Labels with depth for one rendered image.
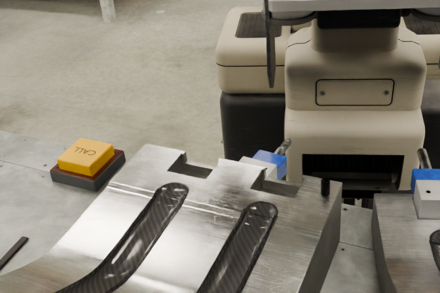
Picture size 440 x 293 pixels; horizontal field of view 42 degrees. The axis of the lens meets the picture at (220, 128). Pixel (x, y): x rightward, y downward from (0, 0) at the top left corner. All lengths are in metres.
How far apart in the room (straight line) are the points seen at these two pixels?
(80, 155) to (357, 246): 0.41
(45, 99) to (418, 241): 2.43
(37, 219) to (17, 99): 2.18
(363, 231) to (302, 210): 0.13
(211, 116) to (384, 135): 1.65
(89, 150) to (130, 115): 1.76
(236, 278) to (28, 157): 0.48
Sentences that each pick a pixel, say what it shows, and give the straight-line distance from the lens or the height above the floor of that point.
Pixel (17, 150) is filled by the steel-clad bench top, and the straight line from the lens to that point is 0.98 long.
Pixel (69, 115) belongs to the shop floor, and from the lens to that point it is 2.72.
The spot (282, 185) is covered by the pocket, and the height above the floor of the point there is 0.87.
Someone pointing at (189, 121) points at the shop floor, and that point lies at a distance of 2.50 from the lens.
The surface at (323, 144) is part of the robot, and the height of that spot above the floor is 0.77.
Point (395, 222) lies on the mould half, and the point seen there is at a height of 0.85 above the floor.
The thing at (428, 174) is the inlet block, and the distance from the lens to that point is 0.72.
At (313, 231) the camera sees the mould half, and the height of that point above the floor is 0.89.
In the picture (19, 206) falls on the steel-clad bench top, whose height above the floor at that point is 0.80.
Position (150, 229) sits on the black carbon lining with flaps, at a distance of 0.63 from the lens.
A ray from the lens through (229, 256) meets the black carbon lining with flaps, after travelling 0.59.
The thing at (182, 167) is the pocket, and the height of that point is 0.87.
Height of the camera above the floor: 1.29
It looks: 32 degrees down
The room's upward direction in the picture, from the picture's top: 5 degrees counter-clockwise
